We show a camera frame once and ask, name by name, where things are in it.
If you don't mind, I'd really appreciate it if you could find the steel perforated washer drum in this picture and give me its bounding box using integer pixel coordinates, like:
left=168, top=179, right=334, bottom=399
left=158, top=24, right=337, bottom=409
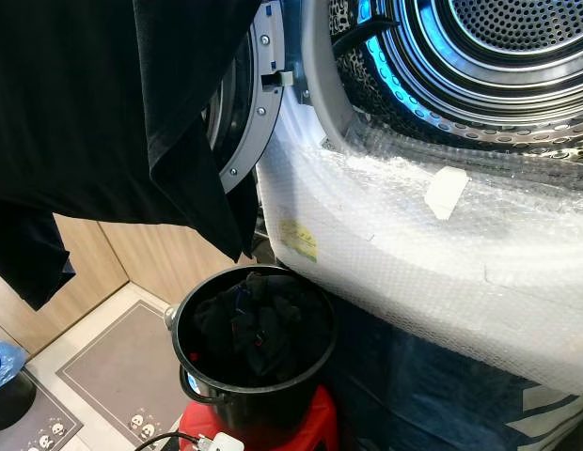
left=329, top=0, right=583, bottom=166

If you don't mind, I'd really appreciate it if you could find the dark clothes pile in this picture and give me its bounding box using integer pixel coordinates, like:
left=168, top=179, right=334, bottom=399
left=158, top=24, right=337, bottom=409
left=190, top=272, right=317, bottom=377

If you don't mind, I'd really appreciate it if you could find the black plastic bucket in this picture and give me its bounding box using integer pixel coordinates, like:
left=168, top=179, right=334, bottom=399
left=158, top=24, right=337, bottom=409
left=165, top=266, right=338, bottom=444

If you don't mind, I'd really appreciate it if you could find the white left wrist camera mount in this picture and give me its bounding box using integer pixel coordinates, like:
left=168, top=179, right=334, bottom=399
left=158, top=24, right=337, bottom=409
left=199, top=432, right=245, bottom=451

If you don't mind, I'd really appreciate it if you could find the round grey washer door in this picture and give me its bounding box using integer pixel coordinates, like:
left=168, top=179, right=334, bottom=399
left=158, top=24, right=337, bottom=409
left=202, top=0, right=289, bottom=194

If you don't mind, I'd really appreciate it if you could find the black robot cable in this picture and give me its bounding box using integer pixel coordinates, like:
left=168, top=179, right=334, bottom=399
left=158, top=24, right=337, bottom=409
left=134, top=430, right=206, bottom=451

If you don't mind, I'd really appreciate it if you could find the black garment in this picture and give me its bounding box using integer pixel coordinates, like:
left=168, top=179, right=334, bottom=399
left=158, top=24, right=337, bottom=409
left=0, top=0, right=264, bottom=311

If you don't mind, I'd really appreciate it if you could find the clear bubble wrap sheet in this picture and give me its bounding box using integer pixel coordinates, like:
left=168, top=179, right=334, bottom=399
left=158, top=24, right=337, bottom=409
left=256, top=122, right=583, bottom=396

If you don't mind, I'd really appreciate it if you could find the white front-load washing machine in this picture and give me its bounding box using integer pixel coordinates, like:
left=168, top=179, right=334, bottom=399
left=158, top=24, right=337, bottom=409
left=254, top=0, right=583, bottom=396

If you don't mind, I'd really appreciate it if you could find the blue plastic bag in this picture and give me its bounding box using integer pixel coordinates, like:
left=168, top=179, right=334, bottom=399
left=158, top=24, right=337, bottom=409
left=0, top=338, right=29, bottom=392

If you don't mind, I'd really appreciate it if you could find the yellow sticker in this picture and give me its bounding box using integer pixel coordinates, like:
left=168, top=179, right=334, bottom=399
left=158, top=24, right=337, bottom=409
left=277, top=218, right=319, bottom=262

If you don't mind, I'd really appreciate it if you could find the red plastic stool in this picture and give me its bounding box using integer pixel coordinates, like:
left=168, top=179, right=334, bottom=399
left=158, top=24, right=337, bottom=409
left=179, top=385, right=339, bottom=451

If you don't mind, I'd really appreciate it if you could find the dark blue plastic cover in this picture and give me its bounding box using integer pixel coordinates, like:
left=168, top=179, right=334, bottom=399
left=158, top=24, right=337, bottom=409
left=324, top=291, right=583, bottom=451

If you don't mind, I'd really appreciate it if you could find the white tape piece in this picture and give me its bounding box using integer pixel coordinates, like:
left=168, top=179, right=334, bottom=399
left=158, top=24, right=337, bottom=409
left=425, top=167, right=469, bottom=222

